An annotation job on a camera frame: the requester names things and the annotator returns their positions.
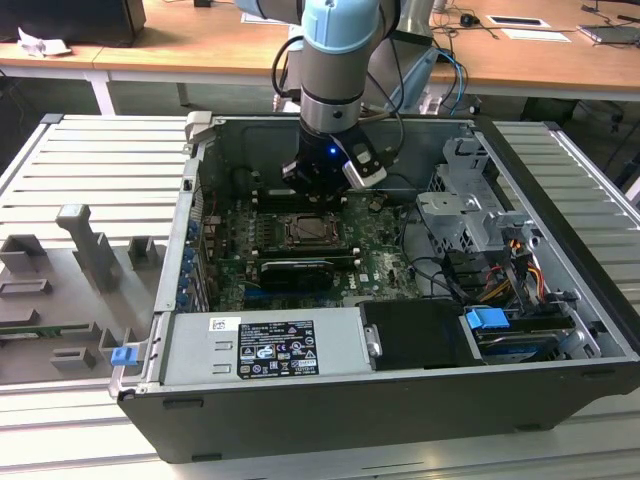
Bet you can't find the green motherboard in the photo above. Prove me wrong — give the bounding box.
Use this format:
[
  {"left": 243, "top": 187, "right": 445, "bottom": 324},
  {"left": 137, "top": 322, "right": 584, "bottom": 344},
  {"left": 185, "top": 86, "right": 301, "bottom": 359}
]
[{"left": 202, "top": 192, "right": 426, "bottom": 311}]

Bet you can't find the white paper sheet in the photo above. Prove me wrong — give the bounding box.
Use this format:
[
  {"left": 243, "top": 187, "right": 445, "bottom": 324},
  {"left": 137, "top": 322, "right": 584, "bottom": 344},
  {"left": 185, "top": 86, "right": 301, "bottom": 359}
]
[{"left": 501, "top": 28, "right": 575, "bottom": 44}]

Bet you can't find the black computer box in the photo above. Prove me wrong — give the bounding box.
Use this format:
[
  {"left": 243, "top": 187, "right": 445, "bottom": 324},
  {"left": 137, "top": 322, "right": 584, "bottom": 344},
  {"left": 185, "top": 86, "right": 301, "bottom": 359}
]
[{"left": 0, "top": 0, "right": 146, "bottom": 49}]

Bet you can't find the black open PC case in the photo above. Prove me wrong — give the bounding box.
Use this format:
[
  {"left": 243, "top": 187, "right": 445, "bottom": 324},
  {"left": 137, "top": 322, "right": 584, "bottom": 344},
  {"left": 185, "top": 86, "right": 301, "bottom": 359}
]
[{"left": 115, "top": 112, "right": 640, "bottom": 464}]

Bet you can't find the white desk cable port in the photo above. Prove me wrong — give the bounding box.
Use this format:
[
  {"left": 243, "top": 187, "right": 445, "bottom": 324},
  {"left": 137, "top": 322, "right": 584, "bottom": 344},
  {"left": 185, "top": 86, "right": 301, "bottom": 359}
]
[
  {"left": 241, "top": 12, "right": 301, "bottom": 25},
  {"left": 487, "top": 14, "right": 551, "bottom": 29}
]

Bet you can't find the blue cable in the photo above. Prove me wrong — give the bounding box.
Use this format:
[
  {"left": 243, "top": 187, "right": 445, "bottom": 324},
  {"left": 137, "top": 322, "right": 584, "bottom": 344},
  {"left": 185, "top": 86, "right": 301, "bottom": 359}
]
[{"left": 438, "top": 47, "right": 471, "bottom": 119}]

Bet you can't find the white pendant holder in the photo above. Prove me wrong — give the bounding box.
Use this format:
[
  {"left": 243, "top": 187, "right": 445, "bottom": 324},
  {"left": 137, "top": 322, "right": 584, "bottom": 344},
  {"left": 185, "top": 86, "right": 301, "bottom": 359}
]
[{"left": 418, "top": 92, "right": 446, "bottom": 115}]

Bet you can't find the coloured wire bundle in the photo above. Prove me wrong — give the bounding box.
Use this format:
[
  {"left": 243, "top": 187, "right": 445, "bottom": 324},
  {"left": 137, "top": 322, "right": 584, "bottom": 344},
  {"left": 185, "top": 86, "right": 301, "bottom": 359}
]
[{"left": 477, "top": 239, "right": 549, "bottom": 306}]

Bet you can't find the hard disk in blue carrier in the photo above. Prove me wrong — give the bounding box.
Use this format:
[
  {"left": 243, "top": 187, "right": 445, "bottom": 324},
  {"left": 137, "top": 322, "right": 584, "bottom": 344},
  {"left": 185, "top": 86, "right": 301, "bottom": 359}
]
[{"left": 463, "top": 307, "right": 569, "bottom": 364}]

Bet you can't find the CPU socket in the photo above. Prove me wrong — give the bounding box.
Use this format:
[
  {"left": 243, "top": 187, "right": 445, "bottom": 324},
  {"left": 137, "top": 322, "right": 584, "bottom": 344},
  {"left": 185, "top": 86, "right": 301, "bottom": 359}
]
[{"left": 281, "top": 211, "right": 350, "bottom": 252}]

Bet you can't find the grey power supply unit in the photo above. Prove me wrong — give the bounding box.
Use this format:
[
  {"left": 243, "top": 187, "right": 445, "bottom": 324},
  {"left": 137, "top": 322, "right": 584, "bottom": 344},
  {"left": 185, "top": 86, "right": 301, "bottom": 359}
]
[{"left": 162, "top": 307, "right": 374, "bottom": 386}]

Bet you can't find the grey plastic case latch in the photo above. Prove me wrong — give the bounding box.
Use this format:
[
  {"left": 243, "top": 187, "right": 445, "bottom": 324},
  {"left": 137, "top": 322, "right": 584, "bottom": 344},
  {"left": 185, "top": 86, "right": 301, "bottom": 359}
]
[{"left": 183, "top": 110, "right": 217, "bottom": 147}]

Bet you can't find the silver metal drive cage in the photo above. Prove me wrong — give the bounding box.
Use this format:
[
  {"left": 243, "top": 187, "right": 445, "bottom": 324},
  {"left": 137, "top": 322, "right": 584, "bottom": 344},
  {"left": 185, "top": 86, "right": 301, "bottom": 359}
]
[{"left": 415, "top": 137, "right": 536, "bottom": 256}]

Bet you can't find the grey laptop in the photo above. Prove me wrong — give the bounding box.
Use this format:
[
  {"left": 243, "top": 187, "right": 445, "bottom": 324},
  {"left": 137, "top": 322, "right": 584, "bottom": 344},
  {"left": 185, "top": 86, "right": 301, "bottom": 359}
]
[{"left": 577, "top": 22, "right": 640, "bottom": 49}]

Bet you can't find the black plastic shroud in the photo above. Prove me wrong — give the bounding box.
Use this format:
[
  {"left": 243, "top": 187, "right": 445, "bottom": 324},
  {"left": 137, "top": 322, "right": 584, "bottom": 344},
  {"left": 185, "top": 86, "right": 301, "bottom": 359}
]
[{"left": 359, "top": 299, "right": 476, "bottom": 371}]

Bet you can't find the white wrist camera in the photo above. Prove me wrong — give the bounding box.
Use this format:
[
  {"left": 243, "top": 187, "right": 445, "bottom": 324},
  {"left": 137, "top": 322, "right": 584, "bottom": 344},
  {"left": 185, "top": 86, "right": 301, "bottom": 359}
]
[{"left": 342, "top": 142, "right": 390, "bottom": 190}]

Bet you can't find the grey parts rack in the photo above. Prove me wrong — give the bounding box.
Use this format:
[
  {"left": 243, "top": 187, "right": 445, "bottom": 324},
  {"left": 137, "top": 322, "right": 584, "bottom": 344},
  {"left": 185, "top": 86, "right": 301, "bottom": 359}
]
[{"left": 0, "top": 203, "right": 169, "bottom": 386}]

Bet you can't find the silver CPU plate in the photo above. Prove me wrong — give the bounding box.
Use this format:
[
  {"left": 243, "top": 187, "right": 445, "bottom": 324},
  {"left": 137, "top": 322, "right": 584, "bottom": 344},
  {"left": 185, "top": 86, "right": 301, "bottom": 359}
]
[{"left": 294, "top": 218, "right": 334, "bottom": 244}]

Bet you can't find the black graphics card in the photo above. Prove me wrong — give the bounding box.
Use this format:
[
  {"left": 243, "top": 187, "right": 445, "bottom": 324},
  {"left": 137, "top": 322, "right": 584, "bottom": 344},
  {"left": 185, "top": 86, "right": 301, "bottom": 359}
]
[{"left": 257, "top": 257, "right": 334, "bottom": 294}]

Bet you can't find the pale blue teach pendant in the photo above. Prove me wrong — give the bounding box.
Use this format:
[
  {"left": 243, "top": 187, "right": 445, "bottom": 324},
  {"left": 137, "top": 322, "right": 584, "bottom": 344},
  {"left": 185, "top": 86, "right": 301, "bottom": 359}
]
[{"left": 397, "top": 47, "right": 441, "bottom": 111}]

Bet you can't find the wooden office desk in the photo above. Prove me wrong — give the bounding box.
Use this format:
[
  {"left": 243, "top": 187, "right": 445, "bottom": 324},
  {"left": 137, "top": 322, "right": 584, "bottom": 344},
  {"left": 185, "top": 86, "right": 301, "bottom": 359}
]
[{"left": 0, "top": 0, "right": 640, "bottom": 116}]

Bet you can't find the crumpled white paper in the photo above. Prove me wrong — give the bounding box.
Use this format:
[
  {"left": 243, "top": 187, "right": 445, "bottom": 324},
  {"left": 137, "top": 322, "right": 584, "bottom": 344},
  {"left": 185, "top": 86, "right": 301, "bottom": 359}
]
[{"left": 17, "top": 27, "right": 71, "bottom": 57}]

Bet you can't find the green RAM stick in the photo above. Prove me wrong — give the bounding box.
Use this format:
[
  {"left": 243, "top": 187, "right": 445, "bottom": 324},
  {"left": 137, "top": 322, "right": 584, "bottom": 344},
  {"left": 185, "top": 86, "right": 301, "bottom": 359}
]
[{"left": 0, "top": 324, "right": 94, "bottom": 339}]

